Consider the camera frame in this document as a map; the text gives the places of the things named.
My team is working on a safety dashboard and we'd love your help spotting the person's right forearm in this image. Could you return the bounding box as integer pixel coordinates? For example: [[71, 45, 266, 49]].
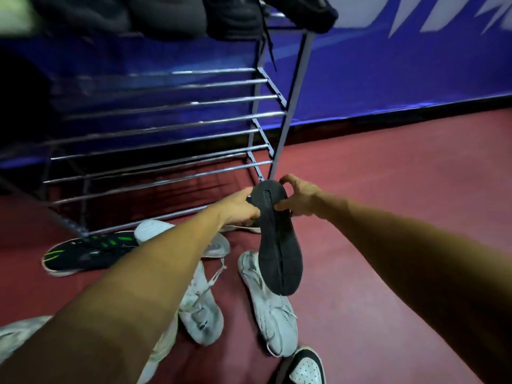
[[316, 194, 512, 384]]

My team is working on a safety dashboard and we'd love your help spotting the black strap sneaker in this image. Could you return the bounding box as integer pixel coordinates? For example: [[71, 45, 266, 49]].
[[202, 0, 277, 70]]

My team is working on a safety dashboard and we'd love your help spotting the person's left forearm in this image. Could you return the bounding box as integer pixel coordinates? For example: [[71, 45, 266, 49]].
[[0, 205, 231, 384]]

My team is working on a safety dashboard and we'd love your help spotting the blue printed wall banner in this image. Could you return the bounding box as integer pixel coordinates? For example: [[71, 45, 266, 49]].
[[0, 0, 512, 169]]

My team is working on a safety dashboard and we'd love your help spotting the black orange sneaker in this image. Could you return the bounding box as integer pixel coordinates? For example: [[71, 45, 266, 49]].
[[247, 179, 303, 297]]

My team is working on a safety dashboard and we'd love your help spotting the plain black shoe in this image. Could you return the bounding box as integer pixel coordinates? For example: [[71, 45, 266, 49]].
[[262, 0, 339, 35]]

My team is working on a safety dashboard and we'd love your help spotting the person's right hand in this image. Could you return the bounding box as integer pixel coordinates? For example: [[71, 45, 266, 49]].
[[274, 173, 325, 219]]

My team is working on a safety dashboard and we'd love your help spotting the grey metal shoe rack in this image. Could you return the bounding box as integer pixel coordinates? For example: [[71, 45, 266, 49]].
[[0, 11, 317, 238]]

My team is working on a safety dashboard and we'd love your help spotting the black green sneaker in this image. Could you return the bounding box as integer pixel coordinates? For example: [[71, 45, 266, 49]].
[[219, 219, 261, 235], [41, 230, 140, 277]]

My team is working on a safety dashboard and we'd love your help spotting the black white worn shoe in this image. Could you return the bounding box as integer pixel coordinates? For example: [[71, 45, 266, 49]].
[[276, 346, 327, 384]]

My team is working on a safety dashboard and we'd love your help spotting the tan chunky sneaker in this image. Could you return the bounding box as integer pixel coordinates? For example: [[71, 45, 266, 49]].
[[150, 311, 180, 363], [0, 315, 53, 365]]

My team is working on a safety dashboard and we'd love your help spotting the beige sneaker green stripe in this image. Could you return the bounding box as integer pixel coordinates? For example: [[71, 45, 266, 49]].
[[0, 0, 39, 36]]

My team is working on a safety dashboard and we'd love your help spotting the grey white sneaker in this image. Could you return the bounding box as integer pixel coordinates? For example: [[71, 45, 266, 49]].
[[178, 259, 228, 347], [134, 219, 231, 259]]

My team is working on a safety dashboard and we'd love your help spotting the person's left hand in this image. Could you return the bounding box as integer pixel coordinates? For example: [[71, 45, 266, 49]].
[[218, 187, 261, 227]]

